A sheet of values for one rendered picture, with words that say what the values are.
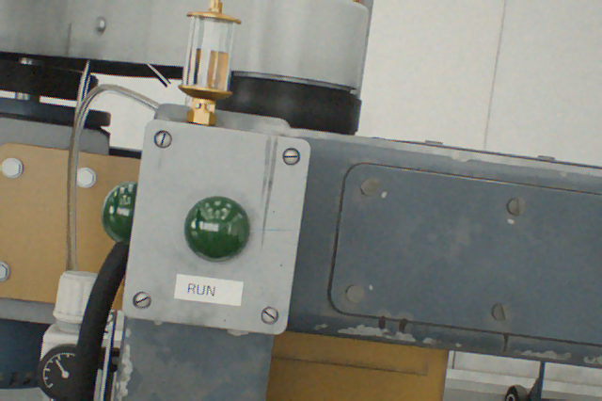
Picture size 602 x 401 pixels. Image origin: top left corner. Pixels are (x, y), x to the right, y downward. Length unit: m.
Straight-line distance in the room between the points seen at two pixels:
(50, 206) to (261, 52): 0.32
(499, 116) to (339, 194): 5.38
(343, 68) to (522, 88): 5.29
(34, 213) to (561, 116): 5.20
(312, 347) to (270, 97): 0.22
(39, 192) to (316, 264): 0.42
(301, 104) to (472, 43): 5.25
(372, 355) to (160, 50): 0.26
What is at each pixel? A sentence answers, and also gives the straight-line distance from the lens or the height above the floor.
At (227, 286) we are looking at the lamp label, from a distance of 0.52.
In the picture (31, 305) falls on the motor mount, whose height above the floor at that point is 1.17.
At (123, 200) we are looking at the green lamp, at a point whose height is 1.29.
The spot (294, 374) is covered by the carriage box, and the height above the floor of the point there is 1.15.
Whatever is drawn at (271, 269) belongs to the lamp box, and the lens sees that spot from 0.52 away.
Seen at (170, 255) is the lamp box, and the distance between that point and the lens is 0.52.
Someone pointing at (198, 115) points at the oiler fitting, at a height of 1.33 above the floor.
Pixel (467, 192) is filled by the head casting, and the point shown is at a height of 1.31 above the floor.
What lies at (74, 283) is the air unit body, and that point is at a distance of 0.78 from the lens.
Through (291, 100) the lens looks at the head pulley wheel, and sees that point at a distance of 0.68.
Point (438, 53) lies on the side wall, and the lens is 5.88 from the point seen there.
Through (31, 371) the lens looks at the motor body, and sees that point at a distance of 1.02.
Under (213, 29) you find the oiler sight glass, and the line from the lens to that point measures 0.59.
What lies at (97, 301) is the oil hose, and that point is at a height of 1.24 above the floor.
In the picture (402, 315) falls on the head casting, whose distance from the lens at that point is 0.58.
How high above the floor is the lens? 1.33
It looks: 3 degrees down
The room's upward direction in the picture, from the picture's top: 8 degrees clockwise
